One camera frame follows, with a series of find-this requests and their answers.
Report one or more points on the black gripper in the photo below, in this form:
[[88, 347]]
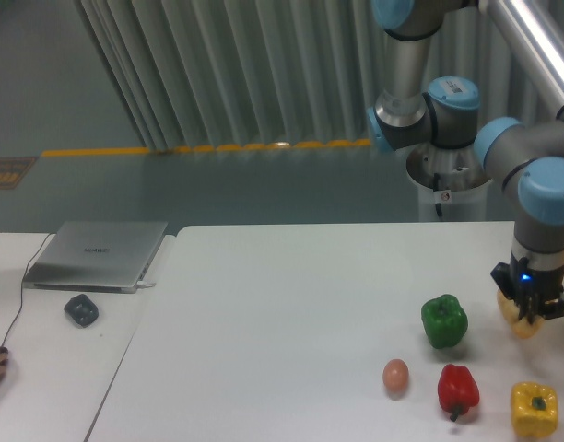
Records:
[[513, 280]]

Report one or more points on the triangular toasted bread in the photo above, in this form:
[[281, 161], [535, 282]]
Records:
[[522, 328]]

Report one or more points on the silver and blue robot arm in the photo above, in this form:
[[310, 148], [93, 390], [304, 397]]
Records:
[[527, 163]]

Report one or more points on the green bell pepper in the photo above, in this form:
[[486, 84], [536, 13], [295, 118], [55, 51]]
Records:
[[444, 320]]

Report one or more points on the yellow bell pepper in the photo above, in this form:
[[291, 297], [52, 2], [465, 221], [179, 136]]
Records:
[[534, 410]]

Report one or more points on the red bell pepper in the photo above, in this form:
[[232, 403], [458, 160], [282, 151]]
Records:
[[457, 391]]

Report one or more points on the brown egg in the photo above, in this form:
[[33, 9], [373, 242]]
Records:
[[395, 375]]

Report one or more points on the grey pleated curtain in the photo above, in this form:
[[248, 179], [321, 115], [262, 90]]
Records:
[[214, 73]]

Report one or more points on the silver closed laptop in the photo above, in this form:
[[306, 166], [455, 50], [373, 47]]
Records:
[[97, 256]]

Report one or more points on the small black plastic object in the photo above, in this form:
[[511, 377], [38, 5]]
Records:
[[81, 310]]

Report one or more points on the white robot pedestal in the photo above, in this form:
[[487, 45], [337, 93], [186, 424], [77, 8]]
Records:
[[451, 185]]

